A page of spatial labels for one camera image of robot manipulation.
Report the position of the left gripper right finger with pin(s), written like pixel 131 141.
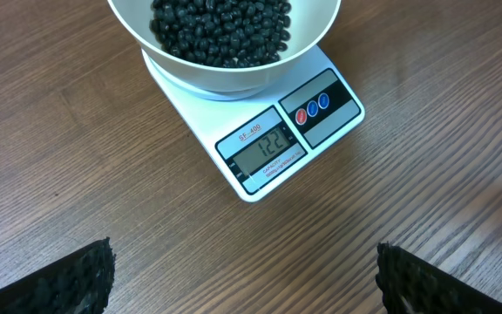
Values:
pixel 411 285

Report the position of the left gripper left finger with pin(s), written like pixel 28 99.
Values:
pixel 78 283

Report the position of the white digital kitchen scale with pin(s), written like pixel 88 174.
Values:
pixel 259 139

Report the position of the black beans in bowl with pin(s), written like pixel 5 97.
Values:
pixel 223 33

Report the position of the cream white bowl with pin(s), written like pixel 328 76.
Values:
pixel 310 22

